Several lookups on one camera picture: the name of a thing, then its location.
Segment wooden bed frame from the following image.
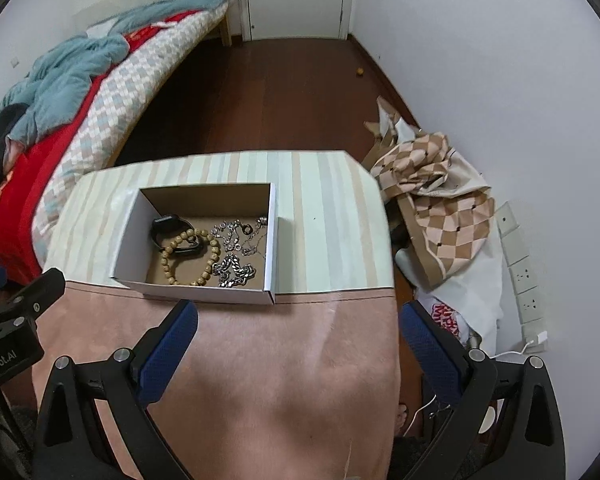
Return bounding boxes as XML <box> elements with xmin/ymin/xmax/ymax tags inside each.
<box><xmin>219</xmin><ymin>0</ymin><xmax>244</xmax><ymax>47</ymax></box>

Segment silver disc bracelet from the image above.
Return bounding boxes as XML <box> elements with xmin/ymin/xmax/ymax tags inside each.
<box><xmin>213</xmin><ymin>220</ymin><xmax>247</xmax><ymax>255</ymax></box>

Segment wooden bead bracelet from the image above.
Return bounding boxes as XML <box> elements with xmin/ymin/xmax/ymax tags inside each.
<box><xmin>159</xmin><ymin>228</ymin><xmax>221</xmax><ymax>287</ymax></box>

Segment chunky silver chain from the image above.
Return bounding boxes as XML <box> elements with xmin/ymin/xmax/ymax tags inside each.
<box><xmin>210</xmin><ymin>254</ymin><xmax>257</xmax><ymax>290</ymax></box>

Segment checkered bed sheet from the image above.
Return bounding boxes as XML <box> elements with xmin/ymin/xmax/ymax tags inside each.
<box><xmin>30</xmin><ymin>10</ymin><xmax>229</xmax><ymax>267</ymax></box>

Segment white wall socket strip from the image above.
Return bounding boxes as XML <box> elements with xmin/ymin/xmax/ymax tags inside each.
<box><xmin>495</xmin><ymin>201</ymin><xmax>549</xmax><ymax>354</ymax></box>

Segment black fleece trousers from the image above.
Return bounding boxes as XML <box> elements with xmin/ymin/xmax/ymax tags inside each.
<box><xmin>391</xmin><ymin>434</ymin><xmax>463</xmax><ymax>480</ymax></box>

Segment white cardboard box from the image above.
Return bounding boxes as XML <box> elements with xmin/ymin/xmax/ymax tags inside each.
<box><xmin>110</xmin><ymin>182</ymin><xmax>277</xmax><ymax>306</ymax></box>

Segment white cloth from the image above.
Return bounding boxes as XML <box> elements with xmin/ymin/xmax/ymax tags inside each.
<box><xmin>394</xmin><ymin>247</ymin><xmax>507</xmax><ymax>357</ymax></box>

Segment white bag red print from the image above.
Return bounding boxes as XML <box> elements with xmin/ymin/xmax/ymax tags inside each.
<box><xmin>429</xmin><ymin>300</ymin><xmax>474</xmax><ymax>342</ymax></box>

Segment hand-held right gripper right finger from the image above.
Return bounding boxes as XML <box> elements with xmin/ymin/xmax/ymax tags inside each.
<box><xmin>400</xmin><ymin>301</ymin><xmax>567</xmax><ymax>480</ymax></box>

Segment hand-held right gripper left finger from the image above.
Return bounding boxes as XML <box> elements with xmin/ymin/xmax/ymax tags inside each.
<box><xmin>32</xmin><ymin>299</ymin><xmax>200</xmax><ymax>480</ymax></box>

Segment table with pink cloth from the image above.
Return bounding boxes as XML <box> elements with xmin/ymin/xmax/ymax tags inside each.
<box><xmin>30</xmin><ymin>150</ymin><xmax>402</xmax><ymax>480</ymax></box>

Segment blue quilt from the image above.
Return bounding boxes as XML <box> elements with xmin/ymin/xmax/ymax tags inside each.
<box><xmin>0</xmin><ymin>0</ymin><xmax>231</xmax><ymax>144</ymax></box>

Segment brown checkered cloth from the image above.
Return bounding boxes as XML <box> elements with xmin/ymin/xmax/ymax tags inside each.
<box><xmin>363</xmin><ymin>96</ymin><xmax>496</xmax><ymax>289</ymax></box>

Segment bed with red blanket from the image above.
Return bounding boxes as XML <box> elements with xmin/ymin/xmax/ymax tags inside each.
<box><xmin>0</xmin><ymin>12</ymin><xmax>181</xmax><ymax>283</ymax></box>

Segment thin silver necklace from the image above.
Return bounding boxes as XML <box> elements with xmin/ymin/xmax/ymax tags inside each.
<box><xmin>240</xmin><ymin>216</ymin><xmax>269</xmax><ymax>261</ymax></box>

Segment white charger cable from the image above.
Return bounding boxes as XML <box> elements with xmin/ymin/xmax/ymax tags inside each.
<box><xmin>404</xmin><ymin>346</ymin><xmax>537</xmax><ymax>437</ymax></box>

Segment black smart band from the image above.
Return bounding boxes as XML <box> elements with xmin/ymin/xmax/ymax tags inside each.
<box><xmin>151</xmin><ymin>214</ymin><xmax>204</xmax><ymax>256</ymax></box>

